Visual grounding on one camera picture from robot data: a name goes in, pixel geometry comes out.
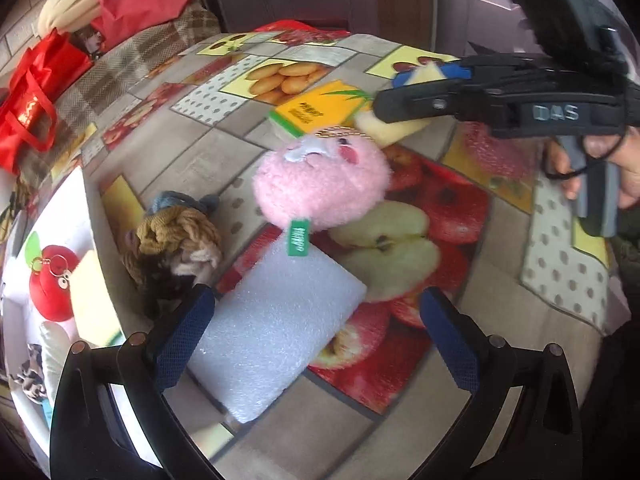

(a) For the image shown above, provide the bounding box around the beige scrunchie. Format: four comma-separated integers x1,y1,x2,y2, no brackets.
172,245,224,286

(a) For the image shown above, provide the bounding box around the cream padded cushion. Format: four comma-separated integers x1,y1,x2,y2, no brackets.
37,0,103,33

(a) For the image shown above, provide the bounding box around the blue-grey scrunchie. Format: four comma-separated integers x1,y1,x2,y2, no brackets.
145,191,221,217

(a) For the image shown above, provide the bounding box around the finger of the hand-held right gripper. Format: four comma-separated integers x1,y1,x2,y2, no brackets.
372,80,503,137
392,54,526,90

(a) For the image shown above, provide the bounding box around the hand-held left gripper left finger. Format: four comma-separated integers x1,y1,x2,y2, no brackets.
49,284,221,480

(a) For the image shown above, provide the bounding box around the fruit print tablecloth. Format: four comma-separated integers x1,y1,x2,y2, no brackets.
50,20,631,480

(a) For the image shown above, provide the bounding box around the red plush apple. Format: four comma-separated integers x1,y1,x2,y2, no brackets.
28,245,82,322

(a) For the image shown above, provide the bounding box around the yellow and green scouring sponge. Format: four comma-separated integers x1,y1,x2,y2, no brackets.
72,250,126,347

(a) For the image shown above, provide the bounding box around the dark brown scrunchie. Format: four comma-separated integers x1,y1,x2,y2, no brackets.
122,230,201,318

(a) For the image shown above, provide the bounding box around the pink plush toy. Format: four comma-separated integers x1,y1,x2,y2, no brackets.
251,127,391,258

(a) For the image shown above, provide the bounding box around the red cloth bag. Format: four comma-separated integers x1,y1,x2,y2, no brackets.
90,0,193,53

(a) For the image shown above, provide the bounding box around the leopard print scrunchie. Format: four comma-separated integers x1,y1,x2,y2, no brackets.
9,344,48,403

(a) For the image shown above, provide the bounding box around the white foam block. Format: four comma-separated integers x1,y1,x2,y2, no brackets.
187,245,368,425

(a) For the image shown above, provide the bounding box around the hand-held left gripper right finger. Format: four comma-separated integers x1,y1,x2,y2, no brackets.
419,287,583,480

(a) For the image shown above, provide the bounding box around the person's right hand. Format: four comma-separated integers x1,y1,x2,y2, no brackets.
542,127,640,211

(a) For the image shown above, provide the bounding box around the pale yellow sponge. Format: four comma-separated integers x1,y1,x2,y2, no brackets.
355,62,448,147

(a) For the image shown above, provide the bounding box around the yellow tissue pack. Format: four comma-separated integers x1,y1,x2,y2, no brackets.
268,80,376,141

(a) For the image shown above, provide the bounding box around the white storage box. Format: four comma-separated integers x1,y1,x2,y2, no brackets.
0,165,151,463

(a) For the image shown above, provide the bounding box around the shiny red handled bag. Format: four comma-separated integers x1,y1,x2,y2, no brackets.
0,30,94,173

